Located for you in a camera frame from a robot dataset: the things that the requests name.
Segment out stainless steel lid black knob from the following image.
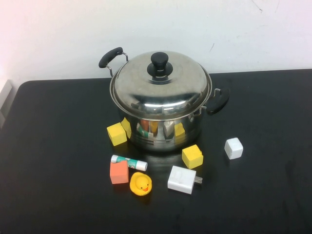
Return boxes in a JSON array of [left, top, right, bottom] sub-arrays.
[[111, 50, 212, 120]]

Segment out yellow foam cube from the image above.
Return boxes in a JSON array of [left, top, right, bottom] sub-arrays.
[[106, 122, 129, 147], [181, 144, 204, 170]]

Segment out white green glue stick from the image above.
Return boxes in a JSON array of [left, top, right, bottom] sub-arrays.
[[111, 154, 149, 172]]

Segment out orange foam cube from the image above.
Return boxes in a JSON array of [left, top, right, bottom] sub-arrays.
[[109, 160, 130, 185]]

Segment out white plug charger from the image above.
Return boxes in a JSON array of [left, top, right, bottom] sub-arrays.
[[167, 165, 204, 195]]

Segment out yellow rubber duck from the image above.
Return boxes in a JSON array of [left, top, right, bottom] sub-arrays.
[[129, 172, 153, 196]]

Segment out white foam cube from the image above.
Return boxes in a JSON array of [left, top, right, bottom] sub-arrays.
[[224, 137, 244, 160]]

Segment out stainless steel pot black handles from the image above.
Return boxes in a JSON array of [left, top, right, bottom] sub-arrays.
[[98, 46, 231, 154]]

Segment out grey white wall trunking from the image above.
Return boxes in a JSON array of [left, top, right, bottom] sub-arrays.
[[0, 78, 13, 128]]

